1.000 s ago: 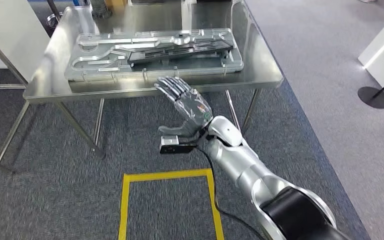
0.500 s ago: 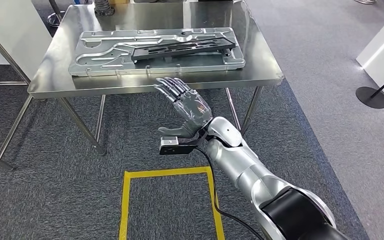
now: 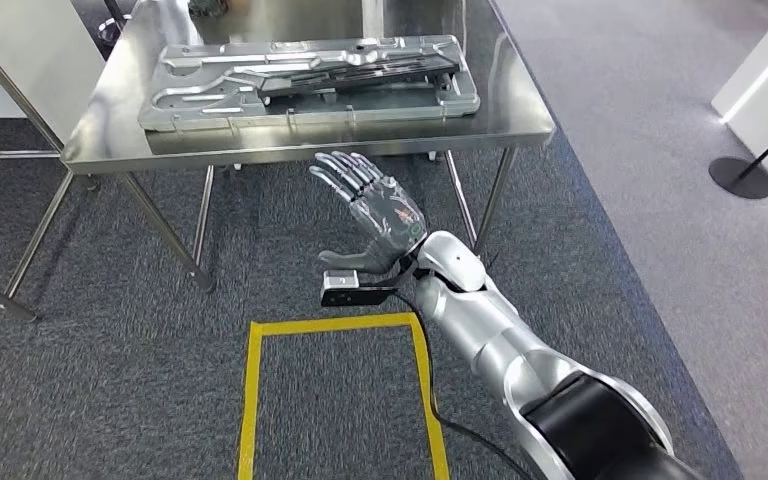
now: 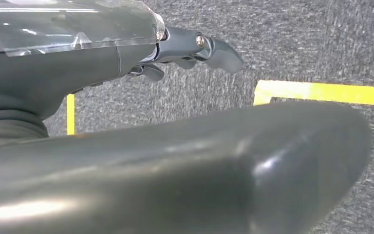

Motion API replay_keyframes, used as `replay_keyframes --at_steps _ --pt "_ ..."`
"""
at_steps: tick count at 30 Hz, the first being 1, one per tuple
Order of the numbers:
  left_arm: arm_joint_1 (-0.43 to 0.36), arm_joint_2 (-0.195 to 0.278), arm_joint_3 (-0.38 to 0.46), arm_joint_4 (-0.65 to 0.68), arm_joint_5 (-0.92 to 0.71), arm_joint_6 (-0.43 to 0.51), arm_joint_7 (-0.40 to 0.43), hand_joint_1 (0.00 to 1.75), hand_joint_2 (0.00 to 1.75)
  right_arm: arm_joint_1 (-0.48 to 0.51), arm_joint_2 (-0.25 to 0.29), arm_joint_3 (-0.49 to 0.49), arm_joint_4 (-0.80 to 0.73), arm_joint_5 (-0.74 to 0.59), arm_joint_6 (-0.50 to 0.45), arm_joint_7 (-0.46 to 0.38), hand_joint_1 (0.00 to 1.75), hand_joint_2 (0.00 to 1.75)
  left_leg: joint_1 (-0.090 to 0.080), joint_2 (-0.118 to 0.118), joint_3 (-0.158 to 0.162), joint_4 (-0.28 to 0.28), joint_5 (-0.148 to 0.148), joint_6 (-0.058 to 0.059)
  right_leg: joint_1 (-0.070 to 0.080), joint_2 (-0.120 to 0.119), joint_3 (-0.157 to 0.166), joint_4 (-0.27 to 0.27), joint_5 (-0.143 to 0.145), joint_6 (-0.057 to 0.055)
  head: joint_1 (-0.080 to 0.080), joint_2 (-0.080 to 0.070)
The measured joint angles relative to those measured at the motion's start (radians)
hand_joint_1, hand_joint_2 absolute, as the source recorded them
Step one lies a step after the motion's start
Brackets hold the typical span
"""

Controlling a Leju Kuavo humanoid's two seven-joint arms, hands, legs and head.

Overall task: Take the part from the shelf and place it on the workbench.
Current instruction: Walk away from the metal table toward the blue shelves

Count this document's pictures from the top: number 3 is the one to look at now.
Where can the black plastic car part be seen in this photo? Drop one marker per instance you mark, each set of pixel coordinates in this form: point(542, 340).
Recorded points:
point(357, 69)

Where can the black round stand base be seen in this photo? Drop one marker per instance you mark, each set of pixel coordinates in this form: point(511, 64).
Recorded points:
point(742, 177)

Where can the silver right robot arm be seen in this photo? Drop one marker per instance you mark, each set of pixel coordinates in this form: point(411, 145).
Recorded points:
point(490, 324)

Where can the white cabinet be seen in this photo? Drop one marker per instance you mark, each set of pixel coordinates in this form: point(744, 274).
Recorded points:
point(46, 66)

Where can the yellow floor tape rectangle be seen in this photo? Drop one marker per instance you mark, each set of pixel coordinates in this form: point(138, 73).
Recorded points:
point(249, 397)

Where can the grey metal fixture plate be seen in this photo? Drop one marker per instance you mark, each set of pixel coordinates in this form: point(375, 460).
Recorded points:
point(371, 107)

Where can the stainless steel workbench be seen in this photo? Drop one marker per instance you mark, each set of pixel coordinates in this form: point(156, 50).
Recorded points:
point(291, 142)

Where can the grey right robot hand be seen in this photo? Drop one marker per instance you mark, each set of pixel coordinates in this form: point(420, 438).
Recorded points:
point(390, 218)

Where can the chrome stanchion post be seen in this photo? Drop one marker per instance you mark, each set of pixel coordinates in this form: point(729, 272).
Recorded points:
point(109, 33)

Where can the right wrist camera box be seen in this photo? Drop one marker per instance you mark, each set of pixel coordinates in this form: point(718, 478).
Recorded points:
point(341, 281)

